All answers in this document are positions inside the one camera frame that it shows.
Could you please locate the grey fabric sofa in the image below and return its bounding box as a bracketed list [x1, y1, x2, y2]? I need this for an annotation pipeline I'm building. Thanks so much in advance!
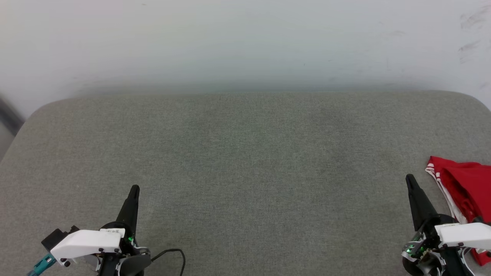
[0, 90, 491, 276]

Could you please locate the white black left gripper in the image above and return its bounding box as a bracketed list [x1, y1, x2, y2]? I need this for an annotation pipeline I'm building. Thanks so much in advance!
[50, 184, 151, 276]

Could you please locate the teal cable connector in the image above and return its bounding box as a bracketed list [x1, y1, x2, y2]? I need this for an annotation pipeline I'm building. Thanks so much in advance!
[26, 253, 57, 276]

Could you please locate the red garment with white stripes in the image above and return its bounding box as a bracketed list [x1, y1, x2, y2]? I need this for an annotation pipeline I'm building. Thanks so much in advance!
[425, 156, 491, 267]

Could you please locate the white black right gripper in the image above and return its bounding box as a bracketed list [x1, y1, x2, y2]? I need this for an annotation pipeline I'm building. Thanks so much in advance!
[401, 174, 491, 276]

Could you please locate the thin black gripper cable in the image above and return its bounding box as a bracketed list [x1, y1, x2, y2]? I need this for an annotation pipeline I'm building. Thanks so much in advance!
[150, 248, 187, 276]

